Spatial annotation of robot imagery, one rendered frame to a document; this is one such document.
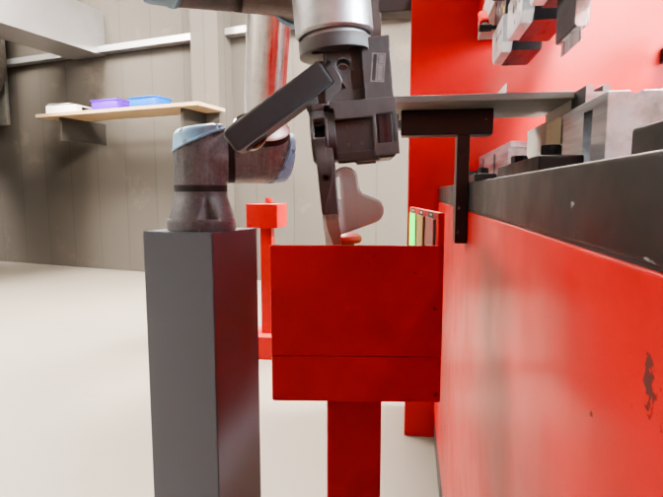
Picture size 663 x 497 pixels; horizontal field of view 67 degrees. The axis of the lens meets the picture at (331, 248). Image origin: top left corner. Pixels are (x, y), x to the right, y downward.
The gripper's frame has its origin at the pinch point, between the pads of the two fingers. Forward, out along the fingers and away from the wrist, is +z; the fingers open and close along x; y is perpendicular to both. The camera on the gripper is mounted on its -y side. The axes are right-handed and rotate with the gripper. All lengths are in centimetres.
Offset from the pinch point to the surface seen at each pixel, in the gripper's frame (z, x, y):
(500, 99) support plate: -16.9, 23.9, 25.3
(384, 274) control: 2.3, -4.7, 4.8
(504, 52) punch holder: -34, 69, 41
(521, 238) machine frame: -0.4, -8.1, 16.2
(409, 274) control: 2.5, -4.6, 7.2
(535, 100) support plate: -16.3, 24.0, 30.2
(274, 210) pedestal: 0, 197, -33
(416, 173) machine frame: -10, 118, 27
